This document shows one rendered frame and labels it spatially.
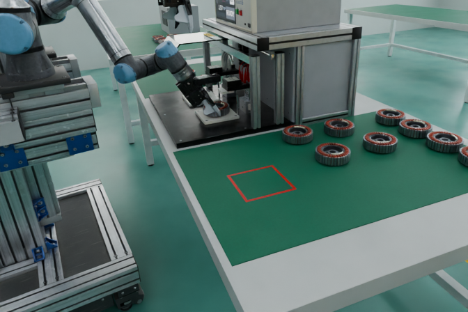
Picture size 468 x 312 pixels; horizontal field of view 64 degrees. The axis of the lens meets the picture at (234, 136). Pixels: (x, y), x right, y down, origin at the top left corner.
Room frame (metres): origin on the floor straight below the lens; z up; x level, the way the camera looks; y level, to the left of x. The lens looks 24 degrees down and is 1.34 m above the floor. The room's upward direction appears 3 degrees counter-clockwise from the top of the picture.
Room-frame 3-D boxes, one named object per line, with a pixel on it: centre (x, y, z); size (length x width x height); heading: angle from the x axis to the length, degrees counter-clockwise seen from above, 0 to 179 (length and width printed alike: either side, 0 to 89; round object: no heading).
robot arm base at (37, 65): (1.26, 0.68, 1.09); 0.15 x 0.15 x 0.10
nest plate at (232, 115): (1.48, 0.07, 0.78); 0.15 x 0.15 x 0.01; 20
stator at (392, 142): (1.15, -0.50, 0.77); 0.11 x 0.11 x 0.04
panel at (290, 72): (1.68, -0.13, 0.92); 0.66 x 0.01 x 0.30; 20
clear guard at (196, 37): (1.72, 0.15, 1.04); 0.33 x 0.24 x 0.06; 110
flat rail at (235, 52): (1.63, 0.02, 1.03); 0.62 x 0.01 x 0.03; 20
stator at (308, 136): (1.25, -0.24, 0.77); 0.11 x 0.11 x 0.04
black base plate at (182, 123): (1.60, 0.10, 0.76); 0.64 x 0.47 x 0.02; 20
